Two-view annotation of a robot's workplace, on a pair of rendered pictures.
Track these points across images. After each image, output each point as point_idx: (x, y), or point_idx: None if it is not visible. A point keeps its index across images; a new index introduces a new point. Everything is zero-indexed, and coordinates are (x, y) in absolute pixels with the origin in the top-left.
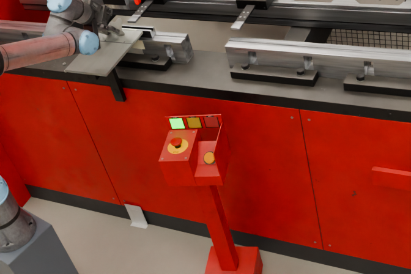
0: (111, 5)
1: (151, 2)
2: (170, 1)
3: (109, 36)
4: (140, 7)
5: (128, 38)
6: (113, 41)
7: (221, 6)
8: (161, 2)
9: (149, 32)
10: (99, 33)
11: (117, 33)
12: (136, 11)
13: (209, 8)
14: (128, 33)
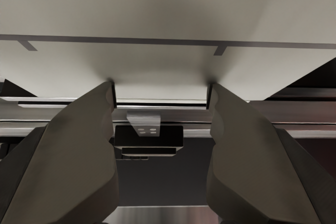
0: (185, 223)
1: (138, 135)
2: (122, 121)
3: (200, 74)
4: (156, 132)
5: (39, 67)
6: (137, 47)
7: (7, 115)
8: (120, 132)
9: (7, 89)
10: (277, 83)
11: (38, 137)
12: (157, 128)
13: (37, 110)
14: (93, 87)
